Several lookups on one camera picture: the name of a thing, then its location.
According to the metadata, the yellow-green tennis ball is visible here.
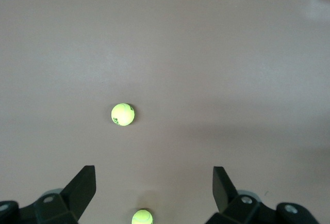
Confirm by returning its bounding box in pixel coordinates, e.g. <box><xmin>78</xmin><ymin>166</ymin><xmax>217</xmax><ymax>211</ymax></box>
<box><xmin>110</xmin><ymin>102</ymin><xmax>136</xmax><ymax>126</ymax></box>
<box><xmin>131</xmin><ymin>209</ymin><xmax>154</xmax><ymax>224</ymax></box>

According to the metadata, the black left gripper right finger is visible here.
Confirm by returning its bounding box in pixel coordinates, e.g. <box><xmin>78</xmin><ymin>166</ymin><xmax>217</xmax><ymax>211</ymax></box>
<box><xmin>203</xmin><ymin>166</ymin><xmax>320</xmax><ymax>224</ymax></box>

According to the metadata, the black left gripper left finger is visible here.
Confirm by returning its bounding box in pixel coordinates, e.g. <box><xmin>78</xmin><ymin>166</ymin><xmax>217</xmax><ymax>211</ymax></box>
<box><xmin>0</xmin><ymin>165</ymin><xmax>97</xmax><ymax>224</ymax></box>

